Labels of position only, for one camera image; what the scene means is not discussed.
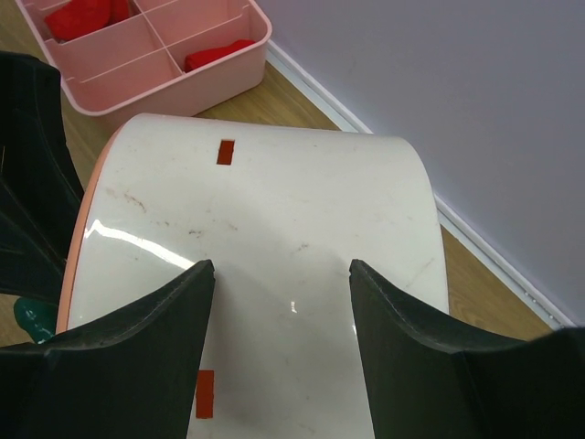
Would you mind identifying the stubby green screwdriver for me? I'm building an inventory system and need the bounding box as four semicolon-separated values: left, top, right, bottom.
13;297;58;344

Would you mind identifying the pink compartment tray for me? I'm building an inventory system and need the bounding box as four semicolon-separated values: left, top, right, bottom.
16;1;272;125

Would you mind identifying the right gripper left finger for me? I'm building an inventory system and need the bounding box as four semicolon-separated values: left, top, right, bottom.
1;260;215;438

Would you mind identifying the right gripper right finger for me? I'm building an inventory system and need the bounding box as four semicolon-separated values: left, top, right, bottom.
349;260;584;438

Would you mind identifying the red item compartment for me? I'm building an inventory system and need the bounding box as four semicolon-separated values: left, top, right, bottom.
184;39;255;73
44;0;132;41

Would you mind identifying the red item middle compartment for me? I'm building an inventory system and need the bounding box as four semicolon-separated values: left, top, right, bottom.
44;0;132;41

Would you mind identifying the red item right compartment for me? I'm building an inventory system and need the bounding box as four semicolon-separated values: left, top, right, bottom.
184;39;255;73

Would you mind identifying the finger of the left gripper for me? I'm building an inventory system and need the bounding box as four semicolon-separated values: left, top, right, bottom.
1;51;84;300

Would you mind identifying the white round drawer cabinet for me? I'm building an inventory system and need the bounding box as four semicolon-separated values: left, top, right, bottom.
57;114;449;438

